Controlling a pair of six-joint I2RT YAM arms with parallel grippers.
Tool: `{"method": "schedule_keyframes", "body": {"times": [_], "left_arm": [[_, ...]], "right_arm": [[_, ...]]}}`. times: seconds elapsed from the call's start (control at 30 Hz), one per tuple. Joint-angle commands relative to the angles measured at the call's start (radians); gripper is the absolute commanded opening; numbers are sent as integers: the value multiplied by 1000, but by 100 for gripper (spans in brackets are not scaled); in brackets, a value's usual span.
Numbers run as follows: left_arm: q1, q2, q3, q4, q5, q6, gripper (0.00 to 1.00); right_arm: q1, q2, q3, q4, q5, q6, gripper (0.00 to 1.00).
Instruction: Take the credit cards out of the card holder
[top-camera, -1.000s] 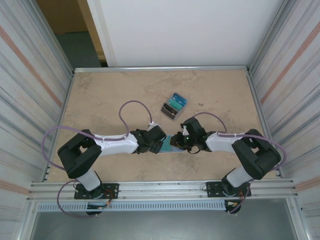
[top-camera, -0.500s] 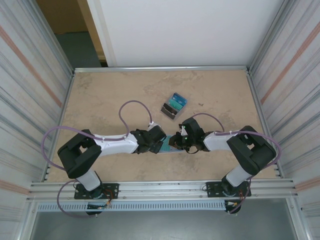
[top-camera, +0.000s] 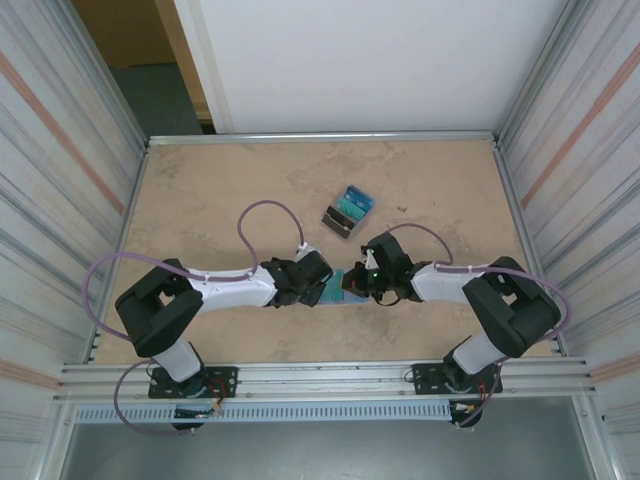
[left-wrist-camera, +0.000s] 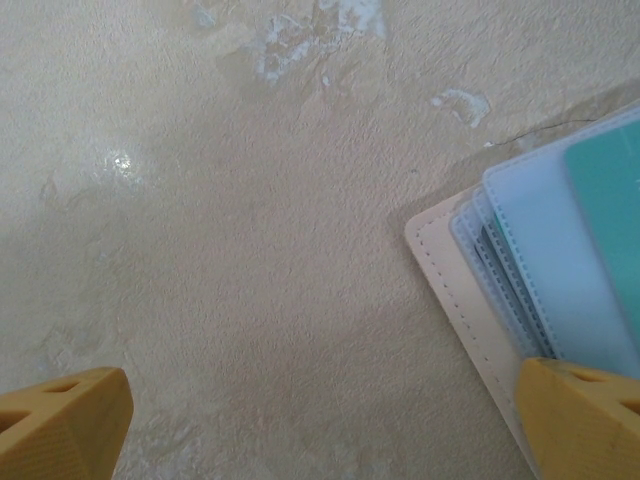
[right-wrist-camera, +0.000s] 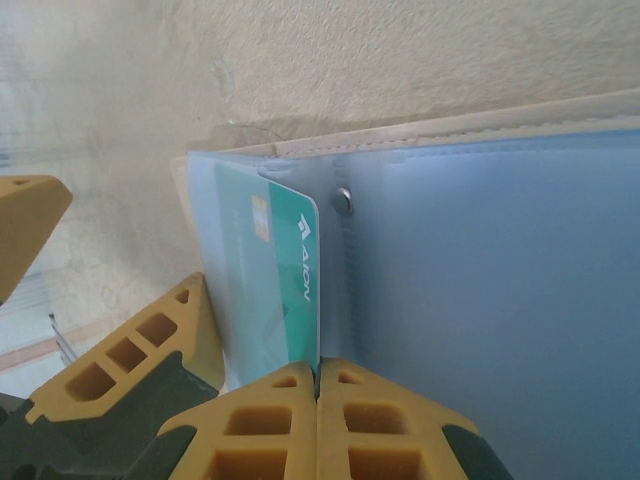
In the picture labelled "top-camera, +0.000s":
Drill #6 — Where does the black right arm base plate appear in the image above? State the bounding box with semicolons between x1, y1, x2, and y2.
412;362;503;396

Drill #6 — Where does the clear plastic card box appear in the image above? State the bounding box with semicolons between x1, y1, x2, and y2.
320;184;380;244

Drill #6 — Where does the black card in box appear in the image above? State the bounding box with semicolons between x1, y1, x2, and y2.
322;205;356;240

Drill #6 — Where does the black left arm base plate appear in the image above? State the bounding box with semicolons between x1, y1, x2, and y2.
148;366;239;400

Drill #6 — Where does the grey slotted cable duct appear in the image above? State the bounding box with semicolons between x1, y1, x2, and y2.
73;402;454;424

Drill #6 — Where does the corrugated plastic side panel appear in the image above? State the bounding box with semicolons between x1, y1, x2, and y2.
499;0;640;431
0;0;149;451

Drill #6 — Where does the blue card in box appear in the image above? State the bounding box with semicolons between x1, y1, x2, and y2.
344;185;377;210

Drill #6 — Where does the white door frame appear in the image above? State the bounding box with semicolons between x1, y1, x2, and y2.
173;0;236;135

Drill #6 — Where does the aluminium mounting rail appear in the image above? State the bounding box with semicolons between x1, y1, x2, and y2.
58;355;599;401

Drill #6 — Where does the teal credit card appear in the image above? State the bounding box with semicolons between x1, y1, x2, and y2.
319;269;348;305

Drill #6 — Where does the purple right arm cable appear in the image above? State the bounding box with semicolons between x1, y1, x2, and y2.
382;223;573;430

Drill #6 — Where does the teal card in box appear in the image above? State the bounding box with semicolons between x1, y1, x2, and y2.
335;195;369;221

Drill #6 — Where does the aluminium table edge rail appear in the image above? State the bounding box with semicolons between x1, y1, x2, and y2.
146;130;501;147
492;142;567;357

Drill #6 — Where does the beige card holder wallet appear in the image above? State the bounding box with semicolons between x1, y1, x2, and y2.
319;269;374;307

